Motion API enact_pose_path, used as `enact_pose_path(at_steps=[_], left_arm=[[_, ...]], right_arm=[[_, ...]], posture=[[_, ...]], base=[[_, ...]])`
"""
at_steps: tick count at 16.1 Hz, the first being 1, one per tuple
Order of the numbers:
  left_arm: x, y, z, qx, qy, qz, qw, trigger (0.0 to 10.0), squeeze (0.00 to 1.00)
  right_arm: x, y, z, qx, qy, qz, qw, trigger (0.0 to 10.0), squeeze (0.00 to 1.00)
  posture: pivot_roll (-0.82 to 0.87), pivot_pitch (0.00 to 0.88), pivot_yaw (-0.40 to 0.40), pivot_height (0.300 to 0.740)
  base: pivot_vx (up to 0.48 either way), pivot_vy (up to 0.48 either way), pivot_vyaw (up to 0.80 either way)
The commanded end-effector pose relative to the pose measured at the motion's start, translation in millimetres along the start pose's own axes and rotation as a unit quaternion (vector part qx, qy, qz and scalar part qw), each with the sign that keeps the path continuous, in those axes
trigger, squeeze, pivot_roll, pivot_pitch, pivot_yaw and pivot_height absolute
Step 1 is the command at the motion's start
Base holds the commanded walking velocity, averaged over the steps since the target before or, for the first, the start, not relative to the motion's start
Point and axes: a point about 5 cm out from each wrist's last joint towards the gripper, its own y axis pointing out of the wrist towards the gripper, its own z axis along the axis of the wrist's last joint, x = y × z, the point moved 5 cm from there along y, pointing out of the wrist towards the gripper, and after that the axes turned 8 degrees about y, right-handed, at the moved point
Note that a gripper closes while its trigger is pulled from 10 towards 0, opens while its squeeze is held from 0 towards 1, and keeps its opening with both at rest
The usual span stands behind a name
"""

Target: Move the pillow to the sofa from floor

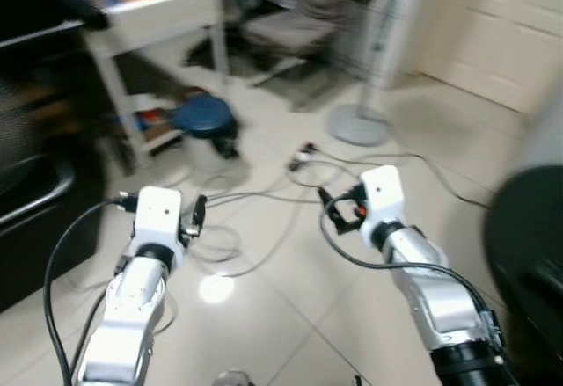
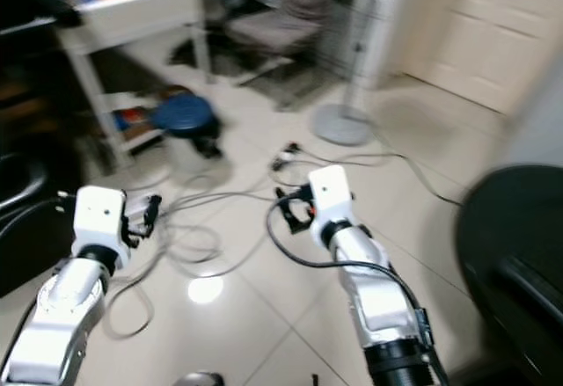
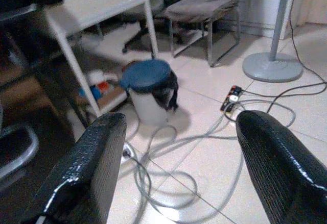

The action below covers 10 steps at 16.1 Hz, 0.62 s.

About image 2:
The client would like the black power adapter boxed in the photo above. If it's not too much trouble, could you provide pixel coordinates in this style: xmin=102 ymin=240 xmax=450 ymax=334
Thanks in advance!
xmin=280 ymin=143 xmax=302 ymax=164

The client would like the blue lid trash can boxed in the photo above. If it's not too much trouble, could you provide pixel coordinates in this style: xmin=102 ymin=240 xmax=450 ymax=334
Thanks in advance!
xmin=151 ymin=92 xmax=223 ymax=171

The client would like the black cabinet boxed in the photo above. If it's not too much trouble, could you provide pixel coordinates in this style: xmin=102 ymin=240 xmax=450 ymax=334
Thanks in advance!
xmin=0 ymin=17 xmax=71 ymax=295

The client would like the grey left robot leg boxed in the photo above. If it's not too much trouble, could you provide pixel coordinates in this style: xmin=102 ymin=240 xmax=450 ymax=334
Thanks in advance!
xmin=183 ymin=370 xmax=225 ymax=386

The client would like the grey upholstered chair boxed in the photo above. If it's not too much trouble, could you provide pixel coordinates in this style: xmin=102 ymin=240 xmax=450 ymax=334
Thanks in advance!
xmin=224 ymin=0 xmax=337 ymax=88

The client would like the white table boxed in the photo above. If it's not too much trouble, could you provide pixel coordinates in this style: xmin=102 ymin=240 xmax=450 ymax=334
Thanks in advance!
xmin=57 ymin=0 xmax=214 ymax=167

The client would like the cream panelled door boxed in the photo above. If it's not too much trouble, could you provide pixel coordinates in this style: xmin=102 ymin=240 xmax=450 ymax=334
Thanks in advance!
xmin=405 ymin=0 xmax=551 ymax=114

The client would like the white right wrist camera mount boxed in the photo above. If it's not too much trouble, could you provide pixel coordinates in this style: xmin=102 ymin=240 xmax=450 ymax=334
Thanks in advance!
xmin=308 ymin=164 xmax=353 ymax=224

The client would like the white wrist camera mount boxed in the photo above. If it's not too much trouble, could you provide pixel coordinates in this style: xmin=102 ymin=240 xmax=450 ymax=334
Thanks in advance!
xmin=74 ymin=186 xmax=126 ymax=251
xmin=308 ymin=164 xmax=353 ymax=224

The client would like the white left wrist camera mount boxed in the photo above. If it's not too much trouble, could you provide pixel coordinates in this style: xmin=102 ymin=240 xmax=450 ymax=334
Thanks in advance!
xmin=74 ymin=186 xmax=126 ymax=251

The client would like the grey floor cable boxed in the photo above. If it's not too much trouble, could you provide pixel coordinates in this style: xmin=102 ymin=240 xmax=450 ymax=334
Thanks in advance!
xmin=106 ymin=144 xmax=463 ymax=339

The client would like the white pedestal fan stand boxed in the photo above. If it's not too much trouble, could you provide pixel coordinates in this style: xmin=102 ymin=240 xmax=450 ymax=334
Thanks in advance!
xmin=312 ymin=0 xmax=397 ymax=148

